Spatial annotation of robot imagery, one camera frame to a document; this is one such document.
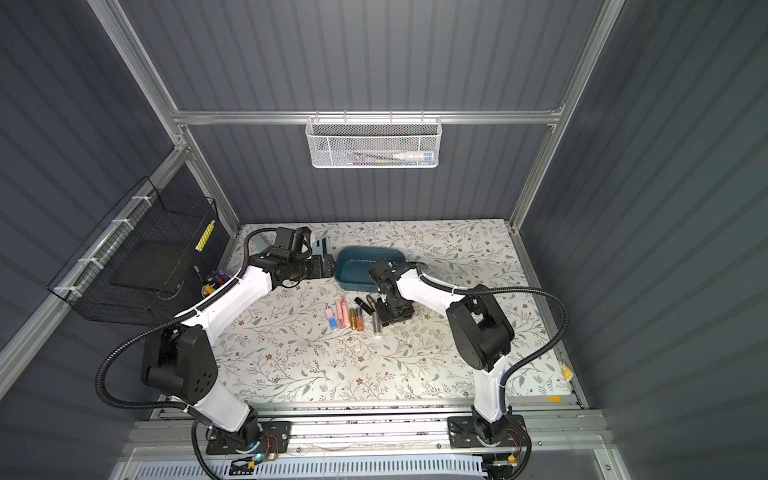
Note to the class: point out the pink lip gloss tube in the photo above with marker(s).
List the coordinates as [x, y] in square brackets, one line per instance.
[342, 312]

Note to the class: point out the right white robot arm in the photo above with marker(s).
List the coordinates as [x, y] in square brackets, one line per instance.
[480, 330]

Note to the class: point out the coral lip gloss silver cap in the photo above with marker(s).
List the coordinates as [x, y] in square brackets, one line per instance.
[359, 319]

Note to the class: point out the silver lipstick tube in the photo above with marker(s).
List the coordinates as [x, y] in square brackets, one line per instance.
[377, 324]

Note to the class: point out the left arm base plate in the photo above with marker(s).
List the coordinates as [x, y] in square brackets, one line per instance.
[255, 437]

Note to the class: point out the pink blue gradient lipstick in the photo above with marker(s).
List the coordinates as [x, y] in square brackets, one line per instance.
[331, 318]

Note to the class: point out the gold glitter lipstick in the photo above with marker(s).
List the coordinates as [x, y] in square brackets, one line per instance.
[354, 318]

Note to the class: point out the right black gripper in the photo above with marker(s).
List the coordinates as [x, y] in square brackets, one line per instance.
[393, 309]

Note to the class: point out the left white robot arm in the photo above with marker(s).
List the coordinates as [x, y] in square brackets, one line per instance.
[179, 361]

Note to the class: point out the teal calculator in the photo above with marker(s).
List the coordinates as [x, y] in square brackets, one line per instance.
[321, 246]

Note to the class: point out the black lipstick gold band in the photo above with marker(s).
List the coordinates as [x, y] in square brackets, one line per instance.
[364, 306]

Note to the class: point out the white wire mesh basket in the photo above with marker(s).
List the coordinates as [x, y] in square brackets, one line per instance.
[388, 144]

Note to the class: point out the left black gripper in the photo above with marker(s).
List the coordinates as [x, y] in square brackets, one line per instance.
[325, 265]

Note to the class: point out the black wire basket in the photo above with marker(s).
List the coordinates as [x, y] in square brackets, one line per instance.
[149, 263]

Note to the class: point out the cup of coloured pens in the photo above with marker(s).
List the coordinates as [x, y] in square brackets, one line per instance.
[214, 281]

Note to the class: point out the white perforated cable tray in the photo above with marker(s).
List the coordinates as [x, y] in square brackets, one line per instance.
[403, 467]

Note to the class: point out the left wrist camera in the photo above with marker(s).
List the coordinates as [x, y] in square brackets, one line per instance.
[291, 243]

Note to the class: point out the teal storage box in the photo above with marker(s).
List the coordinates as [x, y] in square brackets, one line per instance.
[353, 264]

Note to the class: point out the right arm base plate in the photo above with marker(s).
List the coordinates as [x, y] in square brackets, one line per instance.
[475, 432]

